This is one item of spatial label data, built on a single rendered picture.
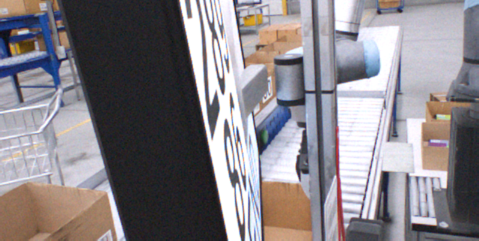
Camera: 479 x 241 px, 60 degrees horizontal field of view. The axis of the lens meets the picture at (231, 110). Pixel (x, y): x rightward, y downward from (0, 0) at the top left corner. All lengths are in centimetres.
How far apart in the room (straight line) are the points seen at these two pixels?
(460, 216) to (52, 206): 120
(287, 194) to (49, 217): 70
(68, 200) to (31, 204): 15
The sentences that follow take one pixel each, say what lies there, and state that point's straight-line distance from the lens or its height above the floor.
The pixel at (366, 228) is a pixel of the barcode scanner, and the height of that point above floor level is 109.
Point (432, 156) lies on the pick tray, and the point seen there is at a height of 81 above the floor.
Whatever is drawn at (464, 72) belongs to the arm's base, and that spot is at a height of 121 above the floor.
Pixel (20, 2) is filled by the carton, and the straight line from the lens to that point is 692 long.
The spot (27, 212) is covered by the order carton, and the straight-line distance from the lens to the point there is 133.
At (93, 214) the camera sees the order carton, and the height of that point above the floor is 103.
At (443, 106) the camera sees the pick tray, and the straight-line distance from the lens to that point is 233.
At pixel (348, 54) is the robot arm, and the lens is 97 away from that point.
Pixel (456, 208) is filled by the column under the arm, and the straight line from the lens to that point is 145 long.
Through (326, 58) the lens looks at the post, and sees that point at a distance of 57.
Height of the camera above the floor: 152
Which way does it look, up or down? 17 degrees down
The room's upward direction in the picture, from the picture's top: 6 degrees counter-clockwise
